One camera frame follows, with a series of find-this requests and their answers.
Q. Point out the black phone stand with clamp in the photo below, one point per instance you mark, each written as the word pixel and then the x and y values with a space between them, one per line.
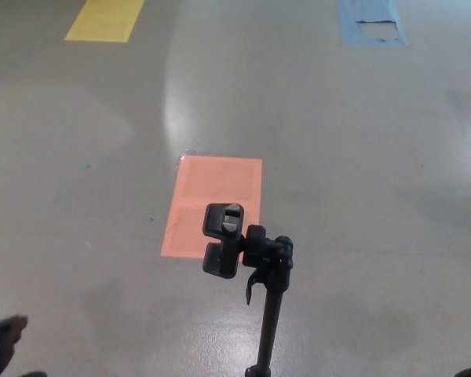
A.
pixel 271 314

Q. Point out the orange floor tape patch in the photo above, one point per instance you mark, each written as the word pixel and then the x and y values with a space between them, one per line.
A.
pixel 216 180

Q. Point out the yellow floor tape patch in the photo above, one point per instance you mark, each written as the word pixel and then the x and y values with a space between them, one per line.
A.
pixel 104 19

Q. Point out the torn blue floor tape patch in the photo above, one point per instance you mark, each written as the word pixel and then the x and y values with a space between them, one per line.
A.
pixel 349 21

